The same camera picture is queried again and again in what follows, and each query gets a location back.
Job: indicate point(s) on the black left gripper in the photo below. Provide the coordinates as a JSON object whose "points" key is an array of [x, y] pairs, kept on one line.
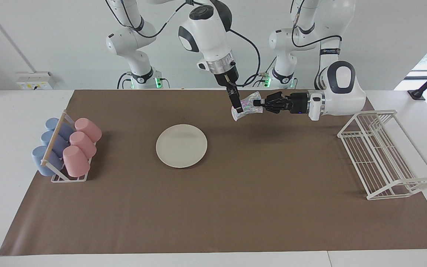
{"points": [[295, 104]]}

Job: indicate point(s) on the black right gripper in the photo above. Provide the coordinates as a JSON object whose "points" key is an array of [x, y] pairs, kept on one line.
{"points": [[226, 78]]}

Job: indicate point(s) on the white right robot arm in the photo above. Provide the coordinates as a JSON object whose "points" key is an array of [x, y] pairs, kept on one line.
{"points": [[206, 37]]}

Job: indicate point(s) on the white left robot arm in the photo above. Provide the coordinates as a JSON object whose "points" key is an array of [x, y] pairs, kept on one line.
{"points": [[341, 92]]}

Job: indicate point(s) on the cream round plate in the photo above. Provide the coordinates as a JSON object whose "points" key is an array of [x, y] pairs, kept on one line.
{"points": [[181, 145]]}

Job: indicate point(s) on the brown table mat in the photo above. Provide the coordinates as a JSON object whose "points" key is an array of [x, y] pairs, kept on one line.
{"points": [[235, 207]]}

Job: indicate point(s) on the pink cup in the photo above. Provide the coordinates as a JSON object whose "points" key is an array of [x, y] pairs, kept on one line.
{"points": [[89, 129], [83, 144], [75, 161]]}

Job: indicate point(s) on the blue cup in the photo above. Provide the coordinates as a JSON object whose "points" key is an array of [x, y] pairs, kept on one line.
{"points": [[47, 137], [39, 159], [52, 123]]}

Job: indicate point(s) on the white power socket box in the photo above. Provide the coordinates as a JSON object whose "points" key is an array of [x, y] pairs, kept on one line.
{"points": [[35, 79]]}

